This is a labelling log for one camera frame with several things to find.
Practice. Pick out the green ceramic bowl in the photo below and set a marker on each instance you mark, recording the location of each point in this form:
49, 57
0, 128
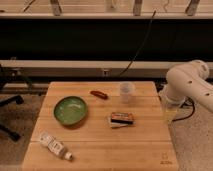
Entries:
70, 110

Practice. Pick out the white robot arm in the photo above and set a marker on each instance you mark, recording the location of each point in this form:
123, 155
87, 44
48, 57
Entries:
186, 81

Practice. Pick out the red pocket knife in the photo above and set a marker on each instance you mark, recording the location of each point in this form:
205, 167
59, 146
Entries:
99, 94

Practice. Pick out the clear plastic cup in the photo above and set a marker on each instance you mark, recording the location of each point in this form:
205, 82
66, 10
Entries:
126, 91

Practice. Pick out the orange and black box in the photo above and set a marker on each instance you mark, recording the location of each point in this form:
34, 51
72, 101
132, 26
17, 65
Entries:
117, 120

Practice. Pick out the clear plastic bottle white label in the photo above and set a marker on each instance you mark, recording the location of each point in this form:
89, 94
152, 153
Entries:
54, 146

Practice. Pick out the black office chair base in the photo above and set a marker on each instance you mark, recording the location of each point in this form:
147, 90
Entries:
14, 136

